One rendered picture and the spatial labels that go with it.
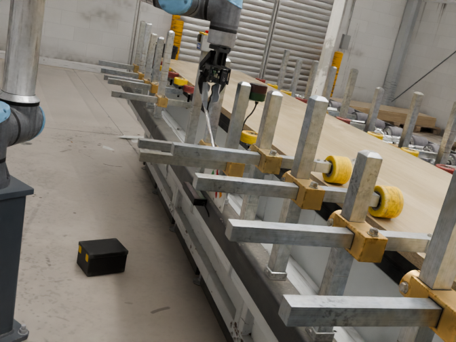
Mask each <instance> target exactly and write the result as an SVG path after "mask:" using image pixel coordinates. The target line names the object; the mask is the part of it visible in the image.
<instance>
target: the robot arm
mask: <svg viewBox="0 0 456 342"><path fill-rule="evenodd" d="M139 1H142V2H145V3H148V4H150V5H152V6H153V7H157V8H159V9H161V10H164V11H165V12H167V13H169V14H172V15H179V16H188V17H191V18H197V19H201V20H207V21H210V27H209V31H208V38H207V42H208V43H210V44H209V48H211V49H214V50H210V51H209V52H208V54H207V55H206V56H205V57H204V59H203V60H202V61H201V62H200V64H199V69H200V70H202V72H201V71H200V74H199V78H198V86H199V92H200V96H201V99H202V103H203V106H204V108H205V109H206V110H207V109H208V110H209V109H210V108H211V107H212V106H213V105H214V104H215V102H218V101H219V98H220V96H219V94H220V93H221V91H222V90H223V88H224V87H225V85H226V84H227V85H228V84H229V78H230V74H231V69H230V68H228V67H226V66H225V65H226V61H227V54H229V53H230V51H231V48H233V47H234V45H235V40H237V39H238V38H237V37H236V35H237V31H238V24H239V21H240V14H241V10H242V3H243V0H139ZM44 10H45V0H10V7H9V21H8V28H7V42H6V49H5V63H4V70H3V84H2V88H1V90H0V190H1V189H4V188H6V187H8V186H9V185H10V174H9V171H8V169H7V164H6V153H7V147H10V146H12V145H17V144H19V143H23V142H26V141H30V140H32V139H34V138H35V137H37V136H38V135H40V133H41V132H42V131H43V129H44V126H45V114H44V112H43V109H42V108H41V107H40V106H39V103H40V99H39V98H38V97H37V95H36V94H35V88H36V81H37V70H38V64H39V52H40V45H41V34H42V28H43V17H44ZM230 47H231V48H230ZM228 74H229V78H228ZM227 78H228V81H227ZM208 82H209V83H216V84H214V85H212V87H211V91H212V93H211V95H210V100H209V101H208V92H209V90H210V85H209V84H208Z"/></svg>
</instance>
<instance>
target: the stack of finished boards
mask: <svg viewBox="0 0 456 342"><path fill-rule="evenodd" d="M330 99H333V100H335V101H337V102H341V103H342V101H343V99H340V98H332V97H330ZM349 106H350V107H351V108H353V109H356V110H358V111H361V112H363V113H366V114H369V111H370V108H371V103H367V102H359V101H354V100H351V102H350V105H349ZM408 111H409V109H404V108H399V107H391V106H385V105H381V106H380V108H379V112H378V116H377V119H380V120H385V121H394V122H400V123H405V121H406V117H407V114H408ZM435 124H436V118H435V117H431V116H429V115H425V114H423V113H419V114H418V117H417V121H416V123H415V125H420V126H429V127H435Z"/></svg>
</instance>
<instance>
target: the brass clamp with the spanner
mask: <svg viewBox="0 0 456 342"><path fill-rule="evenodd" d="M244 167H245V164H239V163H233V162H227V165H226V168H225V170H223V172H224V173H225V174H226V175H227V176H234V177H240V178H242V177H243V173H244Z"/></svg>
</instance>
